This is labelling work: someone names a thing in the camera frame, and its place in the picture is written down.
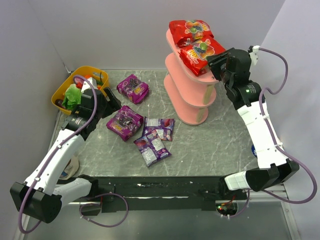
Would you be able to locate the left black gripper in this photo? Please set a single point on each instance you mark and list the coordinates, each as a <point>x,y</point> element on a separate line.
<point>107,101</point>

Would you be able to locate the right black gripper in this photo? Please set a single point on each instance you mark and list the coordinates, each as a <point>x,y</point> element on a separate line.
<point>218,64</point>

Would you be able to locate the purple candy bag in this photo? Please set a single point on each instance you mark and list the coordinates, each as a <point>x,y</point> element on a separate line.
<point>125,123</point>
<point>133,88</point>

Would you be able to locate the red candy bag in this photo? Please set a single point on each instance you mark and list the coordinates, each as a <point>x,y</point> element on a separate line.
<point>186,32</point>
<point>195,56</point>

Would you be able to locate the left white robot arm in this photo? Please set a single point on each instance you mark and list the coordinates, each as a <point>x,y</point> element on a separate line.
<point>38,196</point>

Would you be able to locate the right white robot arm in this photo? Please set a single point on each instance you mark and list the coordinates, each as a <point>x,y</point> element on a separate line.
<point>248,100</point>

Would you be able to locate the pink three-tier shelf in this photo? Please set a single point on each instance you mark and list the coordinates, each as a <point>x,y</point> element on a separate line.
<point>190,95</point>

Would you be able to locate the toy green lettuce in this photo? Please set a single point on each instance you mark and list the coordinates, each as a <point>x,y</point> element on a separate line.
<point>72,97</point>

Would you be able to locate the yellow plastic basket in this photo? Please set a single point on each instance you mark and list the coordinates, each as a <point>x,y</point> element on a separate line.
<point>96,73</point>

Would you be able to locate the small purple packet lower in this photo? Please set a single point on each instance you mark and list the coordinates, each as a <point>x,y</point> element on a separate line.
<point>152,151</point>

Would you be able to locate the small purple packet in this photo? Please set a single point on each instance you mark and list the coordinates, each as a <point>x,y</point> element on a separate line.
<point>163,126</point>
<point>152,151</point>

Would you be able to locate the small purple packet upper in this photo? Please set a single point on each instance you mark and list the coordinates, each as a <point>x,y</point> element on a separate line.
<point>163,126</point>

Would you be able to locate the white toilet paper roll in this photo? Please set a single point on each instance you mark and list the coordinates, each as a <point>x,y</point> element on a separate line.
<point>253,150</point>

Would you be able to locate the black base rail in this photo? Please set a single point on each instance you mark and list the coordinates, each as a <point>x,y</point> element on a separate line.
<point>151,193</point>

